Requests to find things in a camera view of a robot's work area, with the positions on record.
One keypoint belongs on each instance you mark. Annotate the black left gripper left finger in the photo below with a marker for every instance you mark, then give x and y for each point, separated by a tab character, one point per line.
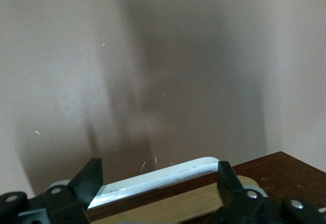
86	180

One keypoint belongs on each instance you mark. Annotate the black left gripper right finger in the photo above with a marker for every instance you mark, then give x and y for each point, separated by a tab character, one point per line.
226	180

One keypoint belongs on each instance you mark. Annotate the wooden drawer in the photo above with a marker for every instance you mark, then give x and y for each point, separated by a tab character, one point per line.
280	178

